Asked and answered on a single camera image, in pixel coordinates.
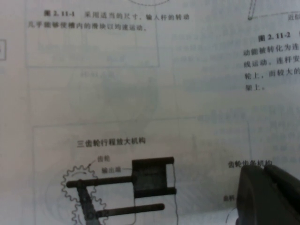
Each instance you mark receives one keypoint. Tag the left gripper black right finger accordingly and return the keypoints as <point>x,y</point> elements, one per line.
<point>287,184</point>

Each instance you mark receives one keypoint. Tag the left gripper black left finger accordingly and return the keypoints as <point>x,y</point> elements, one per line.
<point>257,201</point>

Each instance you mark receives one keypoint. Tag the book with diagrams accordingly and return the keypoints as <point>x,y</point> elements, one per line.
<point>140,93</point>

